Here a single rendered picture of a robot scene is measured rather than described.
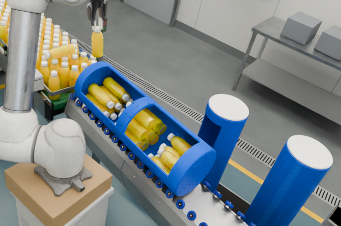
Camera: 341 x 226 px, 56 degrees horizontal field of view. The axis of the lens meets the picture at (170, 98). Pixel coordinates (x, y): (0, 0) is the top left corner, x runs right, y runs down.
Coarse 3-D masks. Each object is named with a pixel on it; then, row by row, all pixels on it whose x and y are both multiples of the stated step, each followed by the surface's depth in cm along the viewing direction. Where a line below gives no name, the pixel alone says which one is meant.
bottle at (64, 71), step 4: (60, 68) 209; (64, 68) 208; (68, 68) 210; (60, 72) 209; (64, 72) 208; (68, 72) 210; (60, 76) 210; (64, 76) 210; (68, 76) 211; (60, 80) 212; (64, 80) 212; (68, 80) 213; (60, 84) 214; (64, 84) 214; (68, 84) 215; (60, 88) 216
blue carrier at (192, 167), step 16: (96, 64) 188; (80, 80) 185; (96, 80) 198; (128, 80) 185; (80, 96) 188; (144, 96) 175; (96, 112) 180; (128, 112) 165; (160, 112) 183; (112, 128) 173; (176, 128) 178; (128, 144) 165; (160, 144) 183; (192, 144) 172; (144, 160) 160; (192, 160) 144; (208, 160) 156; (160, 176) 154; (176, 176) 145; (192, 176) 153; (176, 192) 150
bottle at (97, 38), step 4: (96, 32) 189; (100, 32) 191; (92, 36) 190; (96, 36) 189; (100, 36) 191; (92, 40) 192; (96, 40) 191; (100, 40) 192; (92, 44) 194; (96, 44) 193; (100, 44) 194; (92, 48) 196; (96, 48) 195; (100, 48) 196; (92, 52) 198; (96, 52) 197; (100, 52) 198; (96, 56) 198; (100, 56) 200
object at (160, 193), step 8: (72, 104) 204; (80, 112) 200; (88, 112) 197; (88, 120) 195; (96, 128) 191; (104, 136) 187; (112, 144) 183; (120, 152) 179; (128, 160) 176; (136, 168) 172; (144, 176) 169; (152, 184) 166; (160, 192) 163; (168, 200) 160; (176, 208) 157; (184, 216) 154; (192, 224) 152
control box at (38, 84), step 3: (36, 69) 196; (36, 72) 193; (39, 72) 194; (36, 75) 191; (39, 75) 192; (42, 75) 192; (36, 78) 190; (39, 78) 191; (42, 78) 193; (36, 81) 191; (39, 81) 192; (42, 81) 194; (36, 84) 192; (39, 84) 194; (42, 84) 195; (33, 87) 192; (36, 87) 193; (39, 87) 195; (42, 87) 196; (33, 90) 193; (36, 90) 194
